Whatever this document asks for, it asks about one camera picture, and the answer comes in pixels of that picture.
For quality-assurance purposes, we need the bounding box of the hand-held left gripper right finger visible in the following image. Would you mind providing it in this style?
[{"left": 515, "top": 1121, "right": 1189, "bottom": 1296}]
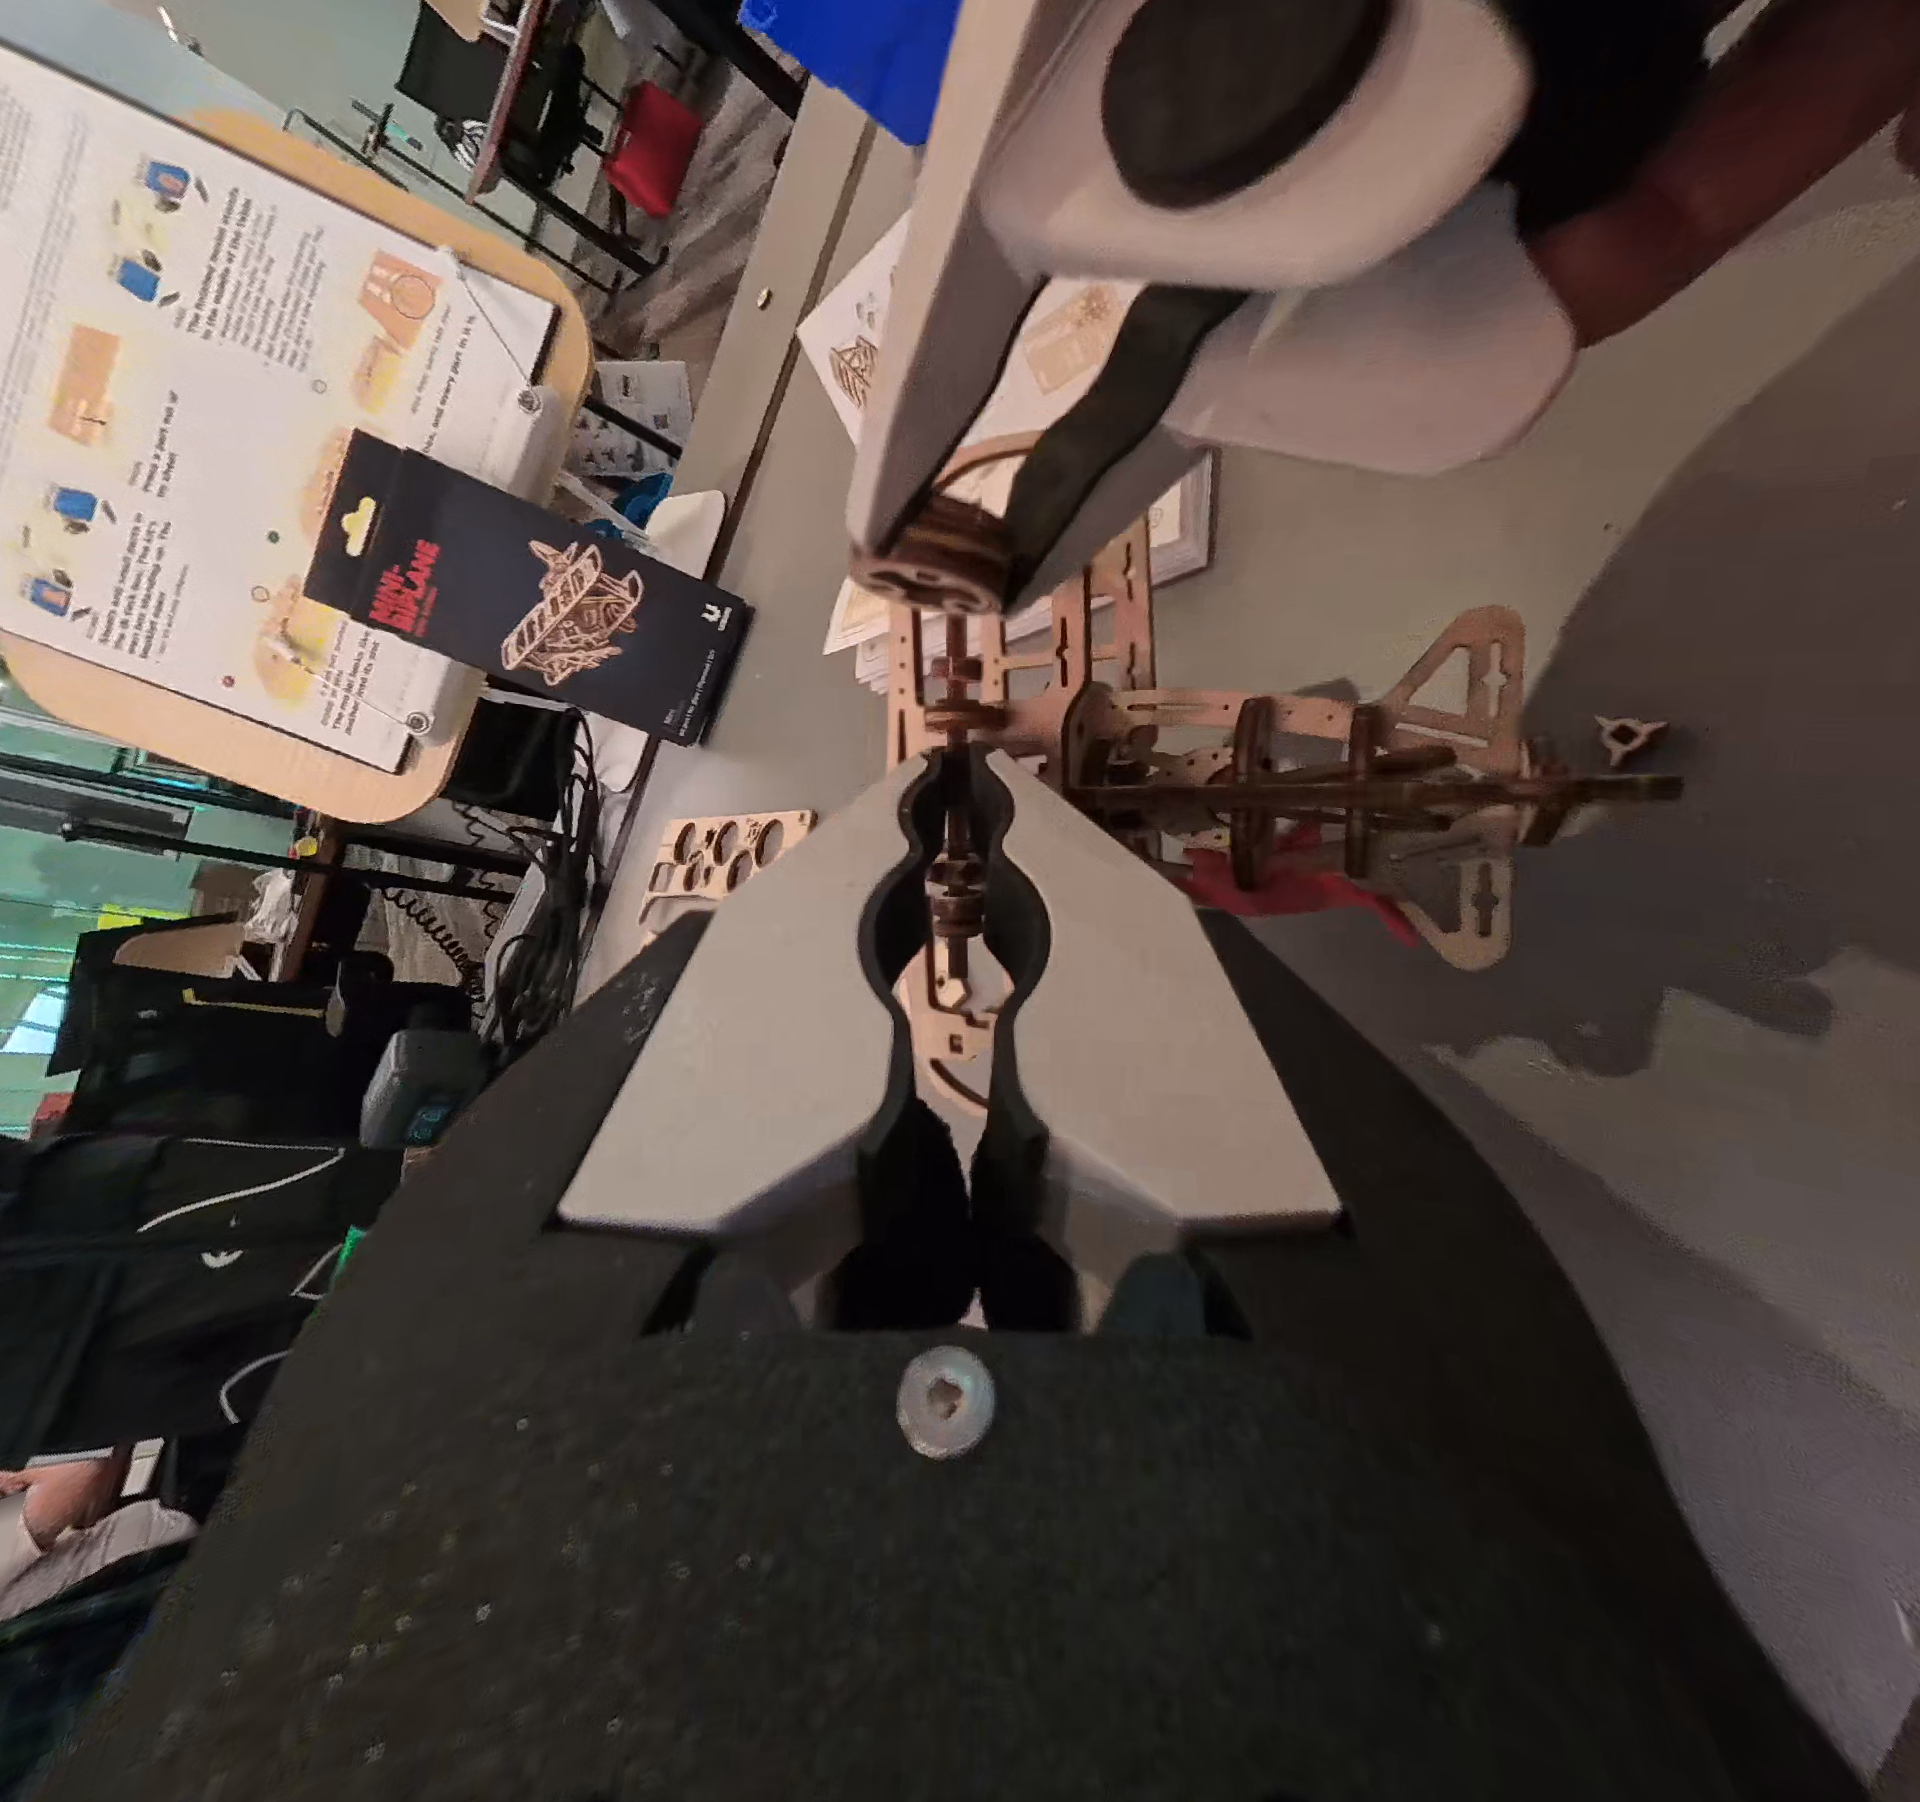
[{"left": 978, "top": 752, "right": 1342, "bottom": 1331}]

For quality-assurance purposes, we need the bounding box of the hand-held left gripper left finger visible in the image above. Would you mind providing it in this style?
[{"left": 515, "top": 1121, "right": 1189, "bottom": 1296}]
[{"left": 558, "top": 752, "right": 954, "bottom": 1331}]

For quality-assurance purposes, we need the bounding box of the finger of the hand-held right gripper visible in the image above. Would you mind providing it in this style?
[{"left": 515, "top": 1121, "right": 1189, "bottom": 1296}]
[
  {"left": 848, "top": 0, "right": 1120, "bottom": 555},
  {"left": 1001, "top": 230, "right": 1580, "bottom": 615}
]

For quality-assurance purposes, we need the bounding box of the wooden model airplane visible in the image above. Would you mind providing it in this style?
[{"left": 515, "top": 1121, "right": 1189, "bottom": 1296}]
[{"left": 848, "top": 428, "right": 1685, "bottom": 1129}]

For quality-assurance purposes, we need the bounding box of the grey desk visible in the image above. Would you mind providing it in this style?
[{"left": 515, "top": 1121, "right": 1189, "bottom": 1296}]
[{"left": 578, "top": 76, "right": 1920, "bottom": 1789}]

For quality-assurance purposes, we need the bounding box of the person's right hand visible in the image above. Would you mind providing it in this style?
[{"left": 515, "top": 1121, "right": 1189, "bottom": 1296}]
[{"left": 1208, "top": 0, "right": 1920, "bottom": 348}]

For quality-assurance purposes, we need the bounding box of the white instruction booklet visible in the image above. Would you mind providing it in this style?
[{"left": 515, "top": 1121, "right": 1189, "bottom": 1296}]
[{"left": 795, "top": 210, "right": 1219, "bottom": 700}]

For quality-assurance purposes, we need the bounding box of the punched wooden parts sheet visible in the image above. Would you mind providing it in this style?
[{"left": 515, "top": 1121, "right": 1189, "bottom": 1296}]
[{"left": 638, "top": 808, "right": 819, "bottom": 950}]

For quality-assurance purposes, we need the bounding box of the red plastic scrap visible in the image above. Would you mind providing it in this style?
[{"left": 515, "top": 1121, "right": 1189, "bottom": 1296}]
[{"left": 1184, "top": 848, "right": 1419, "bottom": 943}]

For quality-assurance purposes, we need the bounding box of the grey battery pack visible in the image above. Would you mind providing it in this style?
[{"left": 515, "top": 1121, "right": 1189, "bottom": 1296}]
[{"left": 360, "top": 1029, "right": 500, "bottom": 1152}]

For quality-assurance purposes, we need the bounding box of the white leaflet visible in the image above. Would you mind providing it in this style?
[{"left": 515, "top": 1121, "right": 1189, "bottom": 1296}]
[{"left": 578, "top": 362, "right": 694, "bottom": 477}]

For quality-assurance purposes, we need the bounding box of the wooden display board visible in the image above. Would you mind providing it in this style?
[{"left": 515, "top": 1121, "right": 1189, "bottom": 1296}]
[{"left": 0, "top": 105, "right": 597, "bottom": 825}]

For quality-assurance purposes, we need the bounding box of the black bag with yellow trim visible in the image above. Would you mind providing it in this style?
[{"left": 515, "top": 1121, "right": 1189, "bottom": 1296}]
[{"left": 45, "top": 917, "right": 482, "bottom": 1143}]

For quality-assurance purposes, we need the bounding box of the black model kit box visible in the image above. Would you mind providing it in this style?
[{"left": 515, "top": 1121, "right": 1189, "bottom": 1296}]
[{"left": 299, "top": 428, "right": 753, "bottom": 746}]

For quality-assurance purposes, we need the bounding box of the white instruction poster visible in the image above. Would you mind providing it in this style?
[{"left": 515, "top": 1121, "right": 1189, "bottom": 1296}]
[{"left": 0, "top": 39, "right": 560, "bottom": 774}]

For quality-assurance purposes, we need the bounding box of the black cable bundle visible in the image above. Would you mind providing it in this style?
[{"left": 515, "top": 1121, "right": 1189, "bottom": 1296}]
[{"left": 479, "top": 720, "right": 619, "bottom": 1046}]

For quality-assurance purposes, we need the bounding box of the black coiled cable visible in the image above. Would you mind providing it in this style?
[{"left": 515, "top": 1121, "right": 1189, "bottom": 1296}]
[{"left": 383, "top": 872, "right": 496, "bottom": 997}]

